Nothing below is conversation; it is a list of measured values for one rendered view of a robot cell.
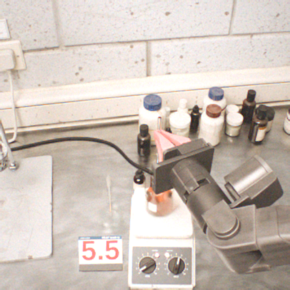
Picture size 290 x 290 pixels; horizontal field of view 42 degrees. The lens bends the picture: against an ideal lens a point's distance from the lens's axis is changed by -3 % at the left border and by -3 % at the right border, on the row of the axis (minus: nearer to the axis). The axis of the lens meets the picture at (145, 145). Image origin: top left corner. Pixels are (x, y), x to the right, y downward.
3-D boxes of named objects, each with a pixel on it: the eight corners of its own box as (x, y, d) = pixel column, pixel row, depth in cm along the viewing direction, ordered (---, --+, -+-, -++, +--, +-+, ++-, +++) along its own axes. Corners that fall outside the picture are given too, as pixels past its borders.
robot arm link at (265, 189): (217, 239, 45) (241, 274, 50) (298, 183, 45) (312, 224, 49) (180, 184, 55) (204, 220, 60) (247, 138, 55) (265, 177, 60)
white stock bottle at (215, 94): (203, 131, 109) (208, 99, 101) (198, 116, 113) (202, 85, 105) (224, 129, 109) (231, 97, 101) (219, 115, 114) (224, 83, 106)
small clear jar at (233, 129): (226, 138, 107) (229, 123, 103) (221, 127, 110) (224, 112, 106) (242, 136, 107) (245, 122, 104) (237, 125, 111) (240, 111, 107)
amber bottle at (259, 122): (245, 139, 106) (252, 109, 99) (250, 130, 109) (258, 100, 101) (259, 145, 105) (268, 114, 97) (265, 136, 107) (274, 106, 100)
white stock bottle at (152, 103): (151, 124, 111) (151, 87, 102) (170, 136, 107) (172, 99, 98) (133, 136, 107) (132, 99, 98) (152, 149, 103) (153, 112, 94)
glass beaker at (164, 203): (178, 217, 78) (180, 191, 72) (147, 224, 77) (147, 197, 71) (167, 191, 83) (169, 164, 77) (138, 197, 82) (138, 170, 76)
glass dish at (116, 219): (101, 231, 85) (100, 225, 84) (98, 211, 89) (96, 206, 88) (125, 226, 86) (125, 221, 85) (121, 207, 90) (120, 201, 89)
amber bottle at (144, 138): (150, 156, 102) (151, 131, 96) (136, 156, 102) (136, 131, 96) (151, 146, 104) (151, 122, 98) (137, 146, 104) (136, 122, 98)
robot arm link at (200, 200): (202, 231, 51) (211, 245, 55) (245, 201, 51) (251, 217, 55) (177, 194, 55) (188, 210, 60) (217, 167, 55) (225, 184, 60)
